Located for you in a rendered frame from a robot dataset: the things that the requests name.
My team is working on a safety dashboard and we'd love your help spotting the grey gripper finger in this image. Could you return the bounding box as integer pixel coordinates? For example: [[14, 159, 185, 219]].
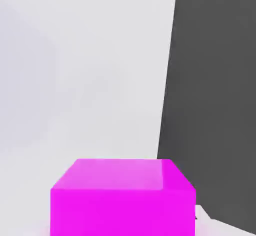
[[195, 204, 256, 236]]

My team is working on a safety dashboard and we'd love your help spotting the small magenta cube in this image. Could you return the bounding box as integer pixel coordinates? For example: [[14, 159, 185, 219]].
[[50, 158, 197, 236]]

